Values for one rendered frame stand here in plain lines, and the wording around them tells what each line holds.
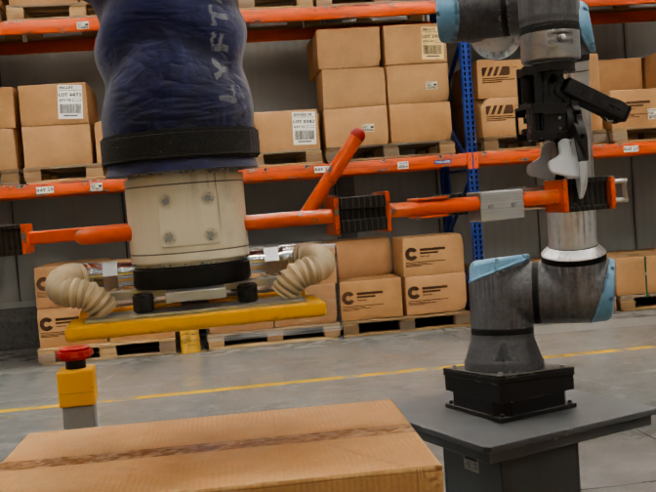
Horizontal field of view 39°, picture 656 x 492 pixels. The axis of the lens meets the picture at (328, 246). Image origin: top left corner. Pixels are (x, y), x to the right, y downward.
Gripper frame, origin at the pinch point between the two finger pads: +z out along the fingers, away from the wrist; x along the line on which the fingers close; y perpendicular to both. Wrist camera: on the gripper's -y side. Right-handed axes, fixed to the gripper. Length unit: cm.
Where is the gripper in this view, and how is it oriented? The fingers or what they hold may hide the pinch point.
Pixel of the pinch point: (571, 192)
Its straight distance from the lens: 150.6
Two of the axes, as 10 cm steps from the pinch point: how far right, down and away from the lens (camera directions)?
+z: 0.7, 10.0, 0.5
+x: 1.5, 0.4, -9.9
